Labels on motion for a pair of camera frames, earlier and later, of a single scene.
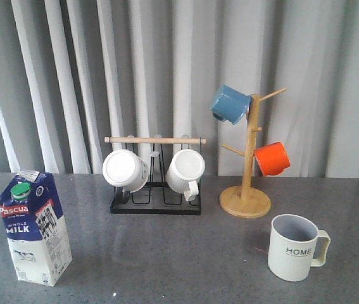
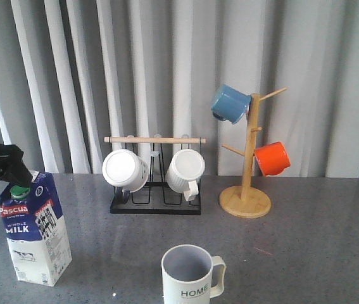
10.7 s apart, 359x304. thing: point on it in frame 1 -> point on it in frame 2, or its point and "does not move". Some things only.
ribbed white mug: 183,171 does not move
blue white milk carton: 36,228 does not move
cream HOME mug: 292,246 -> 178,289
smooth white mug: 125,171 does not move
